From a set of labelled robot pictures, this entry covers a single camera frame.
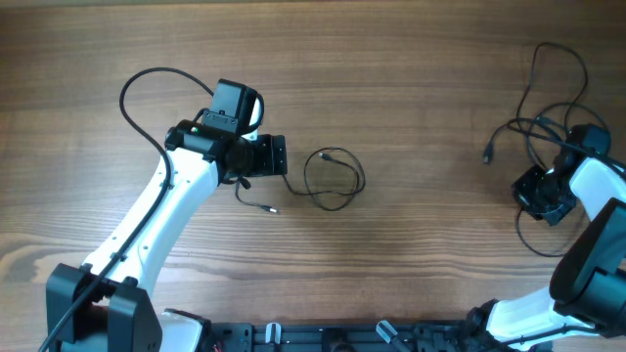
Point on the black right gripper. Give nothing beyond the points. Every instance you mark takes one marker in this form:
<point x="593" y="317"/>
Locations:
<point x="519" y="192"/>

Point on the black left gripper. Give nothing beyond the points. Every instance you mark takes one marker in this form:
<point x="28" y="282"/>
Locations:
<point x="272" y="155"/>

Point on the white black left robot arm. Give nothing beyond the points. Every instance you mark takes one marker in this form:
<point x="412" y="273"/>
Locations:
<point x="105" y="304"/>

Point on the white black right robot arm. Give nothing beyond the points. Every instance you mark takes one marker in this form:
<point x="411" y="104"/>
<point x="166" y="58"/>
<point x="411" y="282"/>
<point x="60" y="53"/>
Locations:
<point x="586" y="294"/>

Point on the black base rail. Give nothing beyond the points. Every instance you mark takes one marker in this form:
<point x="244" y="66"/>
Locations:
<point x="437" y="336"/>

